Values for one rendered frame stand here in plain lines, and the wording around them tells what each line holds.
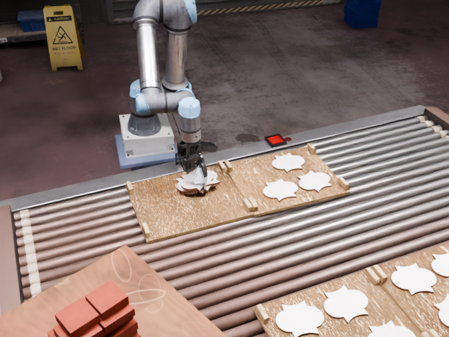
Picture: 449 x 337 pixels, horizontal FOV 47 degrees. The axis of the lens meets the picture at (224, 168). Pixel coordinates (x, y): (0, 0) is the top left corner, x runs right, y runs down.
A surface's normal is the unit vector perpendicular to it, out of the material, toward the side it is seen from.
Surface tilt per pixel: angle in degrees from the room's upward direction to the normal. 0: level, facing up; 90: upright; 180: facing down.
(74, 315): 0
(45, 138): 0
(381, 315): 0
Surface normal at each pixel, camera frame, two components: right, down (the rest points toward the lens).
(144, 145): 0.26, 0.56
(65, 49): 0.18, 0.37
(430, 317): 0.00, -0.81
